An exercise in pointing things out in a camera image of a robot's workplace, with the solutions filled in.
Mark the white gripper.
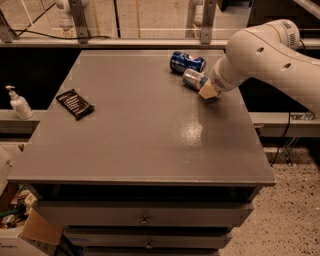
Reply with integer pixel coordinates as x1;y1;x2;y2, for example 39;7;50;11
198;55;249;99

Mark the red bull can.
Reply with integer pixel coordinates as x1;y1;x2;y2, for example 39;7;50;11
182;69;208;91

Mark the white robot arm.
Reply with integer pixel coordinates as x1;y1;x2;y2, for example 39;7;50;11
199;19;320;114

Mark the blue pepsi can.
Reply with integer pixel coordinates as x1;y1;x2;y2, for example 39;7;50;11
169;51;206;73

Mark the grey drawer cabinet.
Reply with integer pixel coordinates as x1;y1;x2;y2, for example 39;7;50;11
9;50;275;256

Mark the black snack packet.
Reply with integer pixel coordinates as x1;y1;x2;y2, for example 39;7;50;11
56;89;95;121

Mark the top drawer knob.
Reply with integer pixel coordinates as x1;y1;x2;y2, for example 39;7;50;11
140;215;150;226

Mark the drawer knob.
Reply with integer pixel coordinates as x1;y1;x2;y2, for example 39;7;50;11
140;215;150;226
145;241;154;250

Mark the white pump bottle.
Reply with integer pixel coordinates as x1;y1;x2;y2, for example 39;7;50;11
6;85;33;120

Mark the cardboard box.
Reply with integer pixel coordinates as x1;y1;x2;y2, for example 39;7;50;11
0;209;64;256

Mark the metal railing frame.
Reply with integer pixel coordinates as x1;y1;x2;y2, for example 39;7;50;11
0;0;319;49

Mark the black cable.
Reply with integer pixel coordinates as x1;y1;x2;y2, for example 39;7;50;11
9;1;113;41

